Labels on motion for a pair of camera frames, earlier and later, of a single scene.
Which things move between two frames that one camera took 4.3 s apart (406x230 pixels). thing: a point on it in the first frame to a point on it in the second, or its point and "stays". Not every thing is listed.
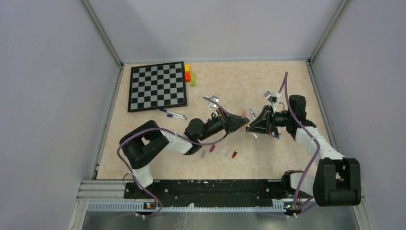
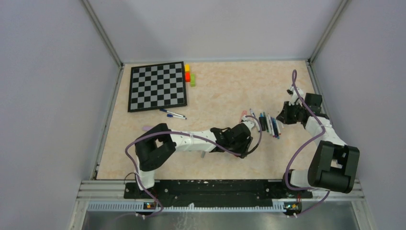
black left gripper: x=233 y=122 to x=242 y=152
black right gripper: x=265 y=123 to x=284 y=116
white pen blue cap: x=253 y=113 stays
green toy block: x=193 y=80 stays
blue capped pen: x=276 y=133 stays
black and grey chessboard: x=157 y=86 stays
